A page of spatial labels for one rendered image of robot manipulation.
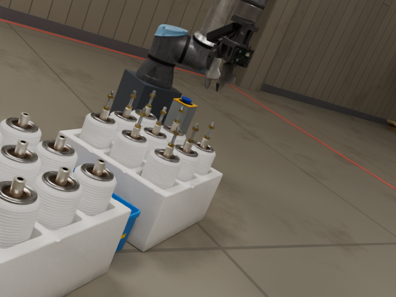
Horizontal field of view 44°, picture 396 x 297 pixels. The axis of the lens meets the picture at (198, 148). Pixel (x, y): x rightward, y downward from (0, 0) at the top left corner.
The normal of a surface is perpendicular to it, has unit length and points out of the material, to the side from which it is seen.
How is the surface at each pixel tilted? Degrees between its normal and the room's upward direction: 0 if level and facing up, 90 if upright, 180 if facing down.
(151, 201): 90
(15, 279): 90
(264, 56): 90
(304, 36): 90
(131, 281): 0
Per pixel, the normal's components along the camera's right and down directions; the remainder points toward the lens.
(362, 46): 0.54, 0.46
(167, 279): 0.37, -0.88
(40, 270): 0.82, 0.46
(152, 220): -0.43, 0.11
